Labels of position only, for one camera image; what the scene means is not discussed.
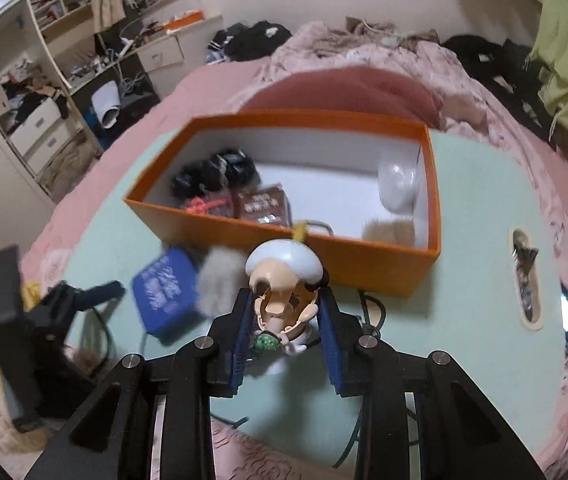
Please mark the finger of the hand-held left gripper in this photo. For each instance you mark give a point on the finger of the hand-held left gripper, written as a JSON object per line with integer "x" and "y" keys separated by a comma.
{"x": 104, "y": 292}

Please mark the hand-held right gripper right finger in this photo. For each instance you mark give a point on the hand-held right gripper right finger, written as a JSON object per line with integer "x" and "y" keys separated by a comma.
{"x": 331, "y": 355}

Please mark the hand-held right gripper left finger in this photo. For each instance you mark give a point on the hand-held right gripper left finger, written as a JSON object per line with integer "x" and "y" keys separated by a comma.
{"x": 239, "y": 355}

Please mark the blue printed packet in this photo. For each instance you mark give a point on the blue printed packet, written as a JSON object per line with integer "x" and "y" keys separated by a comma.
{"x": 164, "y": 295}

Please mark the orange cardboard box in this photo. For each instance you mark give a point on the orange cardboard box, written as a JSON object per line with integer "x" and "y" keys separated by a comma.
{"x": 364, "y": 265}

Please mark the beige fluffy scrunchie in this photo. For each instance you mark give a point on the beige fluffy scrunchie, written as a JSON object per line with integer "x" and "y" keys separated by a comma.
{"x": 389, "y": 232}

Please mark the dark red snack packet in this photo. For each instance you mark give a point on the dark red snack packet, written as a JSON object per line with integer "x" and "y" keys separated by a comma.
{"x": 261, "y": 202}

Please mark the black cloth bundle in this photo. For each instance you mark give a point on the black cloth bundle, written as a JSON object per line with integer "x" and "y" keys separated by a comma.
{"x": 214, "y": 172}

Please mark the white bubble-wrapped item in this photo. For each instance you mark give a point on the white bubble-wrapped item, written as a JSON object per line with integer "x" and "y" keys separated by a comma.
{"x": 396, "y": 182}

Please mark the mint green desktop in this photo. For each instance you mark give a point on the mint green desktop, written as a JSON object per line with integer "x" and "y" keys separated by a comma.
{"x": 464, "y": 310}

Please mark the pink rose print cloth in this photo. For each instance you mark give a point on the pink rose print cloth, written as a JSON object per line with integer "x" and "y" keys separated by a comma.
{"x": 264, "y": 455}

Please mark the white shelf unit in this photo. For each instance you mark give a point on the white shelf unit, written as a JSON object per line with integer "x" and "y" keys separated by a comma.
{"x": 44, "y": 120}

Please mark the white curved object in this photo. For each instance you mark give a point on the white curved object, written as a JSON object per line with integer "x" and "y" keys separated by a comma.
{"x": 106, "y": 102}

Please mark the dark hair clip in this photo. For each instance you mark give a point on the dark hair clip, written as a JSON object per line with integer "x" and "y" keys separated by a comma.
{"x": 524, "y": 260}

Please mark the pink bed sheet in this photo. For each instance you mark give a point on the pink bed sheet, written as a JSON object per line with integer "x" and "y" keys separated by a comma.
{"x": 199, "y": 90}

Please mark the white drawer cabinet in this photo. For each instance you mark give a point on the white drawer cabinet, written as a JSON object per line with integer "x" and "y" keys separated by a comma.
{"x": 161, "y": 55}

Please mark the dark red pillow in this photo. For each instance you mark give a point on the dark red pillow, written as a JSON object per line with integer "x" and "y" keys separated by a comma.
{"x": 344, "y": 90}

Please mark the small orange box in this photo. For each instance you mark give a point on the small orange box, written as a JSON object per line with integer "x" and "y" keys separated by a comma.
{"x": 184, "y": 21}

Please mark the black and white clothes pile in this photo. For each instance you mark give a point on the black and white clothes pile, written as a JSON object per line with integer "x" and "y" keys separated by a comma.
{"x": 259, "y": 37}

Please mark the beige knit garment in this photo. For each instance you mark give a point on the beige knit garment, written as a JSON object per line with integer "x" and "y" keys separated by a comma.
{"x": 364, "y": 27}

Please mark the black jacket pile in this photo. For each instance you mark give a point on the black jacket pile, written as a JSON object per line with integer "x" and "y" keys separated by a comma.
{"x": 489, "y": 60}

